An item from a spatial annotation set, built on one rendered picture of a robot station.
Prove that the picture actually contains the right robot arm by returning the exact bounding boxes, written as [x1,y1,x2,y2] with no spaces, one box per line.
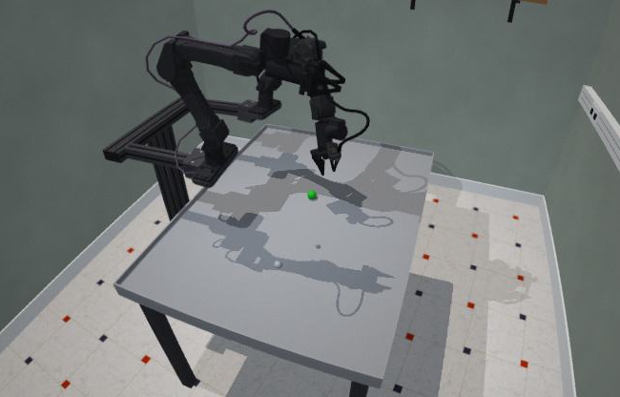
[156,28,291,182]

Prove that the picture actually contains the grey table edge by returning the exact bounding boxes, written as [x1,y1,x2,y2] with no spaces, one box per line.
[114,124,434,382]

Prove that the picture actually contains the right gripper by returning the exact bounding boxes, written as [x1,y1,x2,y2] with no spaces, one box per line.
[282,37,345,97]

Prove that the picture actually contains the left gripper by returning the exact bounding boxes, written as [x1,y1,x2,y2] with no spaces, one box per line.
[310,137,341,176]

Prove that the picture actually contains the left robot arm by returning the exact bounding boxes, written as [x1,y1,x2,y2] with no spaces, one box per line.
[248,38,347,162]

